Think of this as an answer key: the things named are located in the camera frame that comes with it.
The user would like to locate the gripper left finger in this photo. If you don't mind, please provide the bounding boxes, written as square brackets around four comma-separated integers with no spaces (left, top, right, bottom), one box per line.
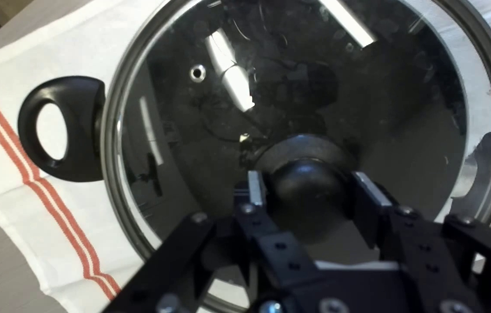
[103,170,315,313]

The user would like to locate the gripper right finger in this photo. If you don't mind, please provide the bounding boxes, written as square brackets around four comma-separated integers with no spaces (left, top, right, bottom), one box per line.
[349,171,491,313]

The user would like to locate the glass lid with black knob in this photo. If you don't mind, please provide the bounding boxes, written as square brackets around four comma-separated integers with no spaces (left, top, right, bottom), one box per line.
[100,0,491,313]

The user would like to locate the black pot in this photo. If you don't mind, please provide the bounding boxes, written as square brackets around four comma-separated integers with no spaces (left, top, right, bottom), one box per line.
[17,76,491,235]

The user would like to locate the white towel with red stripes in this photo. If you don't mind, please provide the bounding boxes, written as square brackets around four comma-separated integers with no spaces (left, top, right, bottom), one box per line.
[0,0,491,313]

